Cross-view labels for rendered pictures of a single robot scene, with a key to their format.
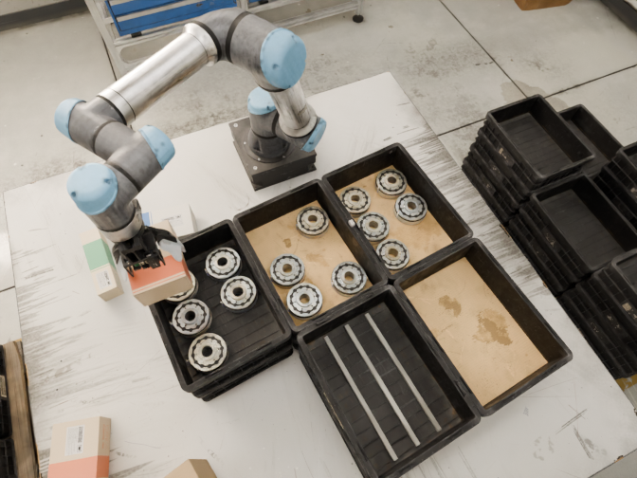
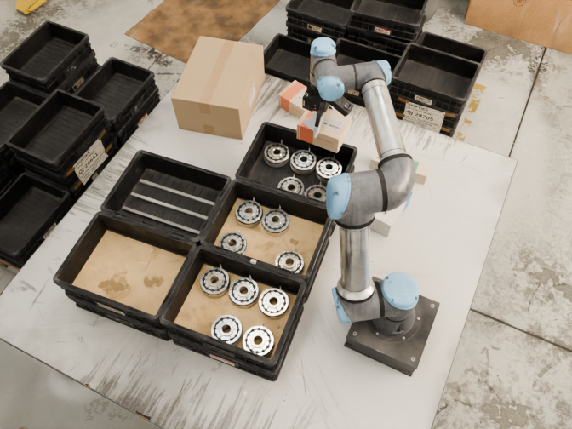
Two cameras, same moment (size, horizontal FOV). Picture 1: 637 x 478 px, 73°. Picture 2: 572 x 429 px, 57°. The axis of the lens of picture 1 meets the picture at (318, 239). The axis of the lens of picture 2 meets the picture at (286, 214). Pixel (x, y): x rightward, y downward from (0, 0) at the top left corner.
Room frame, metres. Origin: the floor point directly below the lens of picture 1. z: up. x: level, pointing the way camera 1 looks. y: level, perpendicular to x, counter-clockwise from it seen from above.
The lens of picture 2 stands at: (1.33, -0.49, 2.52)
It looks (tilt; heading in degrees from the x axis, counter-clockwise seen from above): 58 degrees down; 143
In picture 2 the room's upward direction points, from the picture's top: 1 degrees counter-clockwise
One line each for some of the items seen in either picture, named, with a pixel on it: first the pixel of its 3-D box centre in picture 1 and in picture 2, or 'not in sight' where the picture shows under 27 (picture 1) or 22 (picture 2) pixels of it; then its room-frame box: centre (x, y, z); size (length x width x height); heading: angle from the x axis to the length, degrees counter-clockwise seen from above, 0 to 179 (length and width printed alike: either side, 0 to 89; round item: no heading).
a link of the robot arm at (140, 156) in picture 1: (135, 154); (334, 79); (0.48, 0.34, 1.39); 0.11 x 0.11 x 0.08; 60
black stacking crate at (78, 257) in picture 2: (472, 324); (130, 270); (0.35, -0.43, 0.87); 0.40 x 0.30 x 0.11; 31
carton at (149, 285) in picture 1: (155, 262); (323, 127); (0.41, 0.38, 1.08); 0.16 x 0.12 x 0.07; 26
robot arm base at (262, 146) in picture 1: (268, 132); (394, 309); (1.02, 0.19, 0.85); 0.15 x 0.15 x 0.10
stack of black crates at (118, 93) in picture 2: not in sight; (120, 109); (-0.91, 0.03, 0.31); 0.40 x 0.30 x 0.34; 116
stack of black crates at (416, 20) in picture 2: not in sight; (384, 35); (-0.38, 1.57, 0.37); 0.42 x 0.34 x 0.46; 26
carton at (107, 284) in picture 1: (100, 263); (399, 167); (0.55, 0.71, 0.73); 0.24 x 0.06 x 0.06; 30
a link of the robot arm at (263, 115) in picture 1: (268, 110); (396, 295); (1.01, 0.18, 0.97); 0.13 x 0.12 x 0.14; 60
